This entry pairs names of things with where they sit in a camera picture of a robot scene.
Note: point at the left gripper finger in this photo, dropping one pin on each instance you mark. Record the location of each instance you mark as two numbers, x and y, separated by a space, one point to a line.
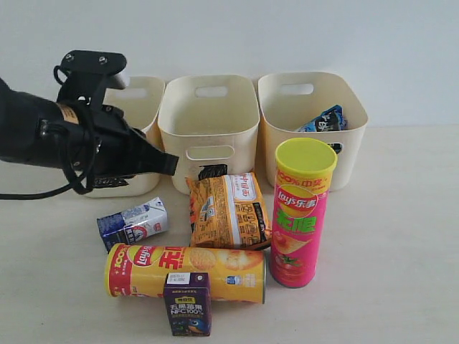
147 158

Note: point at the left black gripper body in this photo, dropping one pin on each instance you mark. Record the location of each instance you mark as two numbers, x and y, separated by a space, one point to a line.
87 145

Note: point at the orange snack bag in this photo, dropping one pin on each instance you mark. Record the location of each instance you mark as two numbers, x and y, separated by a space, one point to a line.
228 212

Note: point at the yellow Lay's chip can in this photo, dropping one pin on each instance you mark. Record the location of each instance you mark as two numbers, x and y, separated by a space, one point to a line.
140 270

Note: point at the pink Lay's chip can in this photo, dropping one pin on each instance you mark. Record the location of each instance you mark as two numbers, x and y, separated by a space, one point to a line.
304 170

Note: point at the blue snack bag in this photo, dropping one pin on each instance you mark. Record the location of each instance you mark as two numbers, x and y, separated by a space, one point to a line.
331 119

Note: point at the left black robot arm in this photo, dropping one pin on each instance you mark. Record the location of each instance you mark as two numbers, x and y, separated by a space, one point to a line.
18 129

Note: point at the left cream bin, triangle mark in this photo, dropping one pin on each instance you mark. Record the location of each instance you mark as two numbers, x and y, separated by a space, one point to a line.
140 102

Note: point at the middle cream bin, square mark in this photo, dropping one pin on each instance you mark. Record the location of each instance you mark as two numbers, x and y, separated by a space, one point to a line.
211 123

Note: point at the blue white milk carton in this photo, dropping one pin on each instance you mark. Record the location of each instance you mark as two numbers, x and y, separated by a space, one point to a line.
134 224

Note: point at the purple juice carton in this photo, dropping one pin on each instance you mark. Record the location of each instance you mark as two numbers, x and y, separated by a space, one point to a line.
188 303

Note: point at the right cream bin, circle mark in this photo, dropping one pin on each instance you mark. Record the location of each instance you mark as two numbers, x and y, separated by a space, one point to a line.
289 100

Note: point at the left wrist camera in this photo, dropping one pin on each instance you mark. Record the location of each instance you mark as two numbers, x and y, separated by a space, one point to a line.
93 71

